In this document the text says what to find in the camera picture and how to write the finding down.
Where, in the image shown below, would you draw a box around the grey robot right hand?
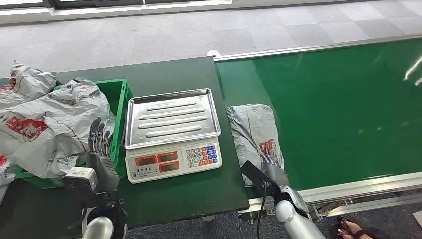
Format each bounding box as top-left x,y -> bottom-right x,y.
261,154 -> 291,187

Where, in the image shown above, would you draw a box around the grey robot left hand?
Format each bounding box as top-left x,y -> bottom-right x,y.
86,117 -> 120,194

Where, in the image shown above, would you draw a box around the grey plastic mailer package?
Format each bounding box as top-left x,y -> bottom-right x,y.
226,103 -> 286,187

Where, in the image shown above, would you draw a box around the large crumpled grey mailer package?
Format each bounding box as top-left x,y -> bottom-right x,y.
0,78 -> 116,179

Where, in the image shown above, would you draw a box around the green conveyor belt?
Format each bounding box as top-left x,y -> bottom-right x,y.
214,37 -> 422,199

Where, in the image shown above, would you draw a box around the small grey mailer package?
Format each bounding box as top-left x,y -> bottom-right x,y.
0,154 -> 18,187

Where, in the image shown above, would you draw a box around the grey mailer package red print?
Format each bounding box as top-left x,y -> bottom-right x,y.
0,60 -> 58,110

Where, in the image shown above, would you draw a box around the green plastic crate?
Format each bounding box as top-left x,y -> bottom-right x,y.
14,78 -> 134,190

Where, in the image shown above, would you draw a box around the white electronic scale steel pan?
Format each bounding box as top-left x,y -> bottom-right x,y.
124,88 -> 223,184

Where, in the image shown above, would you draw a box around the person's foot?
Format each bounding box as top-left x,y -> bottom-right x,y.
339,220 -> 377,239

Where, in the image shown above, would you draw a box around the black sandal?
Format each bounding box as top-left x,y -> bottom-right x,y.
332,216 -> 391,239

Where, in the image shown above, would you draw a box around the black right wrist camera bracket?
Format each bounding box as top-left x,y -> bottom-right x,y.
240,160 -> 282,203

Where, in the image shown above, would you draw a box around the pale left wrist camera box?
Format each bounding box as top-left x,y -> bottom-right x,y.
62,166 -> 99,199

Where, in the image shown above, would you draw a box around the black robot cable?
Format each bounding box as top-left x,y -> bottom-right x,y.
256,180 -> 268,239

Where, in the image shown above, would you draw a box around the aluminium conveyor side rail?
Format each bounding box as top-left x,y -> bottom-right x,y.
213,33 -> 422,63
238,171 -> 422,222

